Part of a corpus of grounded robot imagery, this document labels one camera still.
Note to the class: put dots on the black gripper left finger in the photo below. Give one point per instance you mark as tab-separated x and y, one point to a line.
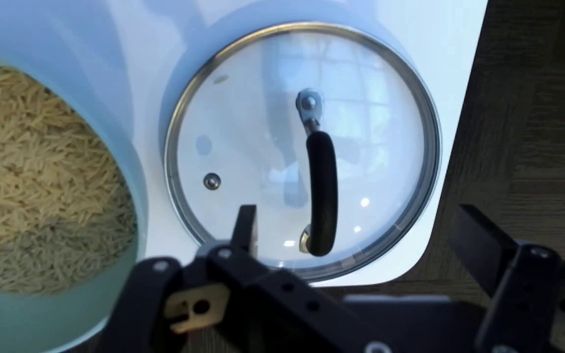
269	311

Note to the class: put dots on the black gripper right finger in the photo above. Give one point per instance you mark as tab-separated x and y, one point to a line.
521	279

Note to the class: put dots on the glass lid with black handle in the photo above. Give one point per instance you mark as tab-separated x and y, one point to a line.
322	128

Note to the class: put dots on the light blue bowl with noodles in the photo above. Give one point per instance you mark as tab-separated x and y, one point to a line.
67	221

